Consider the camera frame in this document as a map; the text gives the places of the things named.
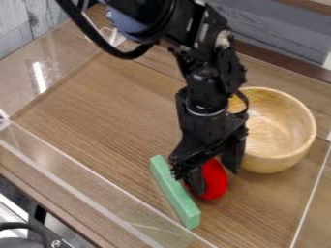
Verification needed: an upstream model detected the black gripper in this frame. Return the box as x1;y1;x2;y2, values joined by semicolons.
168;88;250;196

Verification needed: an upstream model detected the red plush strawberry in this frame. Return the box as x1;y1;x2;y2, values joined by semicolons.
199;159;228;201

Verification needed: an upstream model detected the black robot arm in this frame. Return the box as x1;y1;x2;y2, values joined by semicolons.
56;0;248;197

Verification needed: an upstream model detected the green rectangular block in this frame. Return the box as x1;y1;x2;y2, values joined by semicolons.
150;155;202;230

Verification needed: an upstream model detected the wooden bowl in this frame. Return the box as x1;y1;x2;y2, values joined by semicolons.
240;86;317;174

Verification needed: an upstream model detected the clear acrylic front wall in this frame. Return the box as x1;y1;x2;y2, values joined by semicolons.
0;110;218;248

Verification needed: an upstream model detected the black metal table frame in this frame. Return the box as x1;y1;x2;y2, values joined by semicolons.
28;202;74;248

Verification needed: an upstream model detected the clear acrylic corner bracket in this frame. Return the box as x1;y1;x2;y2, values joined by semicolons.
96;26;126;47

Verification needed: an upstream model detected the black cable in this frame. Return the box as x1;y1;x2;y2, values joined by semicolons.
0;222;34;241

